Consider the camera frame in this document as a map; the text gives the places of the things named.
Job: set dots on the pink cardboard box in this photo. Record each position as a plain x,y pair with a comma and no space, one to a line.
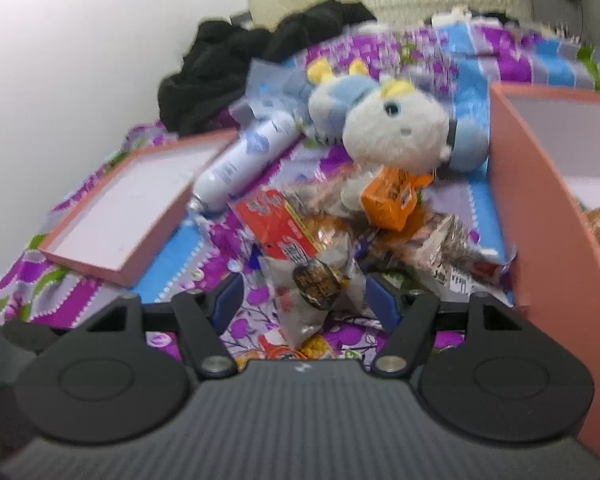
540,185

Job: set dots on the purple floral blanket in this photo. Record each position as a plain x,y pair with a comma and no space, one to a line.
80,300

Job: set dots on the pink box lid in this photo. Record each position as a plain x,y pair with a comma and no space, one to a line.
130,200

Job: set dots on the white spray bottle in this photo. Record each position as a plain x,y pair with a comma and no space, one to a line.
245,155

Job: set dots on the white brown snack packet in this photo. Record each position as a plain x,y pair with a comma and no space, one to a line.
440,245

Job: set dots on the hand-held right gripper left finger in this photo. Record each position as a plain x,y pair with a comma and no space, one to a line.
230,302

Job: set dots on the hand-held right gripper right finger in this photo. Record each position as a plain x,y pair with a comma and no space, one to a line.
382,300

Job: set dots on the white and blue plush toy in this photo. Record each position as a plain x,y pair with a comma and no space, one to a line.
400,125

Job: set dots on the black clothing pile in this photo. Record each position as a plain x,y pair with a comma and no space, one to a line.
490,16

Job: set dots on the yellow snack packet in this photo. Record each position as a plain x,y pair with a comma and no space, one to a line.
310,347

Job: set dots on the clear packet with dark label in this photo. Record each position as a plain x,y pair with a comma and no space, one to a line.
320,285

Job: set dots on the orange snack packet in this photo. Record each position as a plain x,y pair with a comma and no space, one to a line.
387,200

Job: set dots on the black jacket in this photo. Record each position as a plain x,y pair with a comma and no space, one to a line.
215,70

